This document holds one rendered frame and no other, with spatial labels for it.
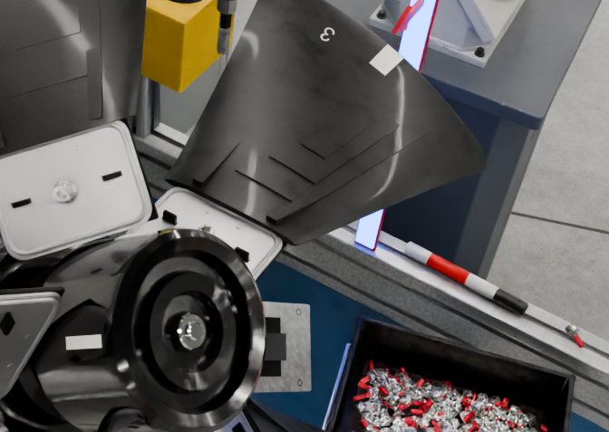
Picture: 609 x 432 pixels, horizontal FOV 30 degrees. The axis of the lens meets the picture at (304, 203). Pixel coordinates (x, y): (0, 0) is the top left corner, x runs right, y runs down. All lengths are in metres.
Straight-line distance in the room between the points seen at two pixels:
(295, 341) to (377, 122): 0.20
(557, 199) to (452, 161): 1.75
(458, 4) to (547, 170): 1.39
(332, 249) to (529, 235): 1.32
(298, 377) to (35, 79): 0.38
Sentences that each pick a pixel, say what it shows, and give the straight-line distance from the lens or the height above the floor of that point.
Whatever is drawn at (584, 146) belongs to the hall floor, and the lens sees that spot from 2.78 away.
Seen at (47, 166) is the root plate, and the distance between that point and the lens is 0.68.
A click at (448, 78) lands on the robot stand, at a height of 0.93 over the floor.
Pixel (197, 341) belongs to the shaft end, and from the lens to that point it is 0.65.
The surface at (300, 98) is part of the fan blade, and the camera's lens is 0.85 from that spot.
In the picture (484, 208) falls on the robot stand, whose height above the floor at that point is 0.74.
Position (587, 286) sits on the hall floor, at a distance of 2.46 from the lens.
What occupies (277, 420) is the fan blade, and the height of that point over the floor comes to 1.06.
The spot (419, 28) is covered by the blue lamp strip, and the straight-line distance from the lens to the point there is 1.01.
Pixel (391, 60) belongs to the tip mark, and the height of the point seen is 1.19.
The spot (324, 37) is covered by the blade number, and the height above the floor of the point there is 1.20.
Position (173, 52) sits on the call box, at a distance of 1.13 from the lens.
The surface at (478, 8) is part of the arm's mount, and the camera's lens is 1.31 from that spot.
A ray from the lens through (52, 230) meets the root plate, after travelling 0.69.
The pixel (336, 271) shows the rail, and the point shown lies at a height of 0.81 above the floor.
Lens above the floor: 1.74
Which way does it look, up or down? 45 degrees down
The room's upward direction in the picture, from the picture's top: 10 degrees clockwise
